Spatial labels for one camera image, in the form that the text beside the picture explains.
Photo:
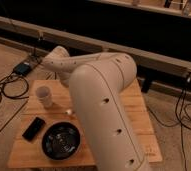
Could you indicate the black rectangular device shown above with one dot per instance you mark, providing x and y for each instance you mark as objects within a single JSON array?
[{"x": 33, "y": 129}]

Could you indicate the small clear bottle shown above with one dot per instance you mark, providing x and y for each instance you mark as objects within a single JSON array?
[{"x": 70, "y": 112}]

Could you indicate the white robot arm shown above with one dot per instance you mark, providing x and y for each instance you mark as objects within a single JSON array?
[{"x": 95, "y": 82}]

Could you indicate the black bowl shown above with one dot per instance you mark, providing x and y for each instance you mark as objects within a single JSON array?
[{"x": 61, "y": 141}]

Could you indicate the black power adapter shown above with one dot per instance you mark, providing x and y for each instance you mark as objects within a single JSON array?
[{"x": 22, "y": 69}]

